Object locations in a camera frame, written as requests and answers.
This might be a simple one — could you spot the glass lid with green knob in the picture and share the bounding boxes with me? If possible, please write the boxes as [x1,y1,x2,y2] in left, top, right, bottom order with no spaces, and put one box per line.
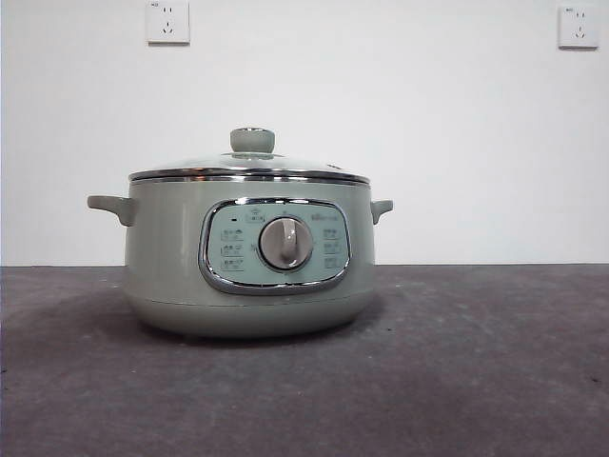
[128,126,370,183]

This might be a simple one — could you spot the pale green electric pot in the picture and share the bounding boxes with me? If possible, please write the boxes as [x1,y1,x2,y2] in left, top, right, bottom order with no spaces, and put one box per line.
[86,176,395,340]

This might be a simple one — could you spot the white wall socket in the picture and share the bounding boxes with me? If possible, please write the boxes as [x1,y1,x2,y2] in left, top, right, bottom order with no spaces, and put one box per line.
[557,5,600,50]
[146,0,191,47]

